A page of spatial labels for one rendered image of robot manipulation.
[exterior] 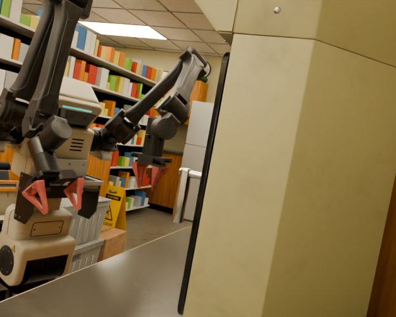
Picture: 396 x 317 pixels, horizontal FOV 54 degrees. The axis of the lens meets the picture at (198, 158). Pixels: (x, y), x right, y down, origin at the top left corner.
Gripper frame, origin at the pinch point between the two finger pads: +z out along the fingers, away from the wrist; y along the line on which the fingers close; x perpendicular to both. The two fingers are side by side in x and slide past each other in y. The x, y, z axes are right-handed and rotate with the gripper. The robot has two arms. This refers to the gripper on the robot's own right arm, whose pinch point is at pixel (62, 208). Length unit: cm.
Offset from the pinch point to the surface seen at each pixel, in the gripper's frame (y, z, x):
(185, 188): -11.6, 15.7, -42.7
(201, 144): 424, -144, 181
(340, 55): -8, 11, -72
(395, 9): -1, 7, -80
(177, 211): -12.0, 18.3, -39.8
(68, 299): -16.9, 22.6, -14.4
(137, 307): -9.2, 29.0, -21.5
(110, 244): 177, -29, 173
